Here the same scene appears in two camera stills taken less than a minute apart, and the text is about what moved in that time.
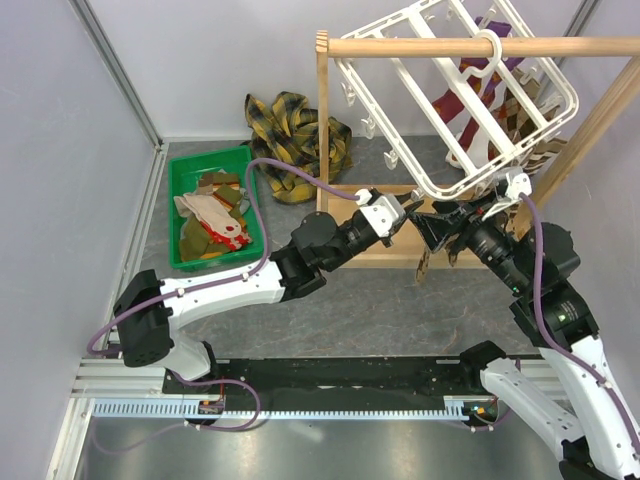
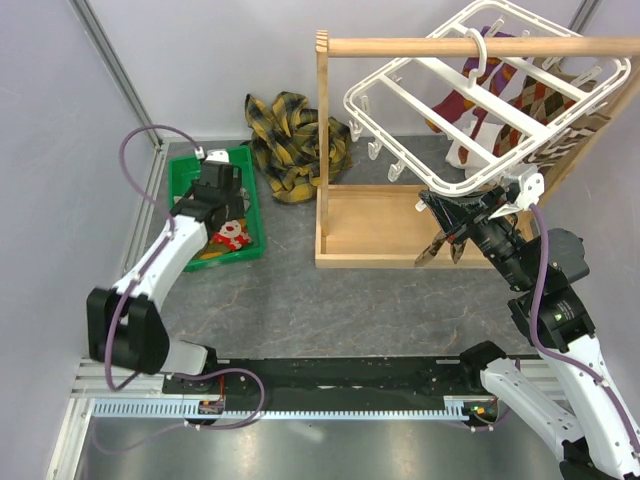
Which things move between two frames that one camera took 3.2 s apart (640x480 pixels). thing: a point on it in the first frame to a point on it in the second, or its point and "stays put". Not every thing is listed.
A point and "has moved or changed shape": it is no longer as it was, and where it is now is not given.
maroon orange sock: x=467 y=133 to x=451 y=108
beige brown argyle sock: x=423 y=264 has moved or changed shape
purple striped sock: x=482 y=63 to x=497 y=78
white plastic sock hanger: x=501 y=98 to x=388 y=139
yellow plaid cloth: x=285 y=133 stays put
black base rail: x=329 y=379 stays put
